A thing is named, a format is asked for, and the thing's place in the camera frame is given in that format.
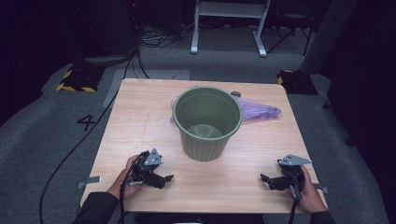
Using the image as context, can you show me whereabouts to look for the purple plastic bag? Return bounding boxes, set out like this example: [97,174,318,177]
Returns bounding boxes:
[169,87,282,125]

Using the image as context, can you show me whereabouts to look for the yellow black striped base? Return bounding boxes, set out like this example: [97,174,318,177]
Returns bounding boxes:
[56,64,106,93]
[276,69,318,96]

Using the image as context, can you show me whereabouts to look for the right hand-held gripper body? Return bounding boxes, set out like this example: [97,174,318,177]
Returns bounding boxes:
[277,154,313,200]

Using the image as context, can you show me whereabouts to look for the black tripod stand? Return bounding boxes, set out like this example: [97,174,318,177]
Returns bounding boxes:
[266,17,314,56]

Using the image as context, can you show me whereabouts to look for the grey metal table bracket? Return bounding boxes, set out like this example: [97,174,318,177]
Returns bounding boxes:
[312,183,329,194]
[77,175,103,189]

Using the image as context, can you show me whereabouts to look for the person's left hand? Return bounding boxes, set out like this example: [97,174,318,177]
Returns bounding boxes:
[106,154,143,200]

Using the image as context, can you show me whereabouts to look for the left hand-held gripper cable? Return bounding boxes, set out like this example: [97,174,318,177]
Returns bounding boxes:
[119,150,150,224]

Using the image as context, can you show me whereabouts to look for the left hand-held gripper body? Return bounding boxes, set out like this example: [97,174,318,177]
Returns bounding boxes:
[125,147,166,188]

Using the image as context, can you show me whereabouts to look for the right hand-held gripper cable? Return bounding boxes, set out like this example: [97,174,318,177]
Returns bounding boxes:
[288,183,303,224]

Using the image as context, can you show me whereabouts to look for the person's right hand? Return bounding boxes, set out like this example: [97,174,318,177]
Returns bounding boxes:
[295,166,328,214]

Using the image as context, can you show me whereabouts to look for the long black floor cable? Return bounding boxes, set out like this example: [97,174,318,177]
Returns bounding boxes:
[38,49,139,224]

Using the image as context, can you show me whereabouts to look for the bundle of floor cables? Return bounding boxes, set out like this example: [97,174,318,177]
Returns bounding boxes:
[139,22,195,49]

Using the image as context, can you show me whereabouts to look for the green plastic trash bin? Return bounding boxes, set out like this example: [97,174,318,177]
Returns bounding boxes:
[172,86,243,162]

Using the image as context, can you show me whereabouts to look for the white metal stand frame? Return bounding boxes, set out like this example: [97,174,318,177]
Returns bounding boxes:
[190,0,272,58]

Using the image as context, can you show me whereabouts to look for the hand-held gripper cable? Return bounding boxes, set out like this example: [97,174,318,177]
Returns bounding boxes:
[288,183,303,224]
[119,150,150,224]

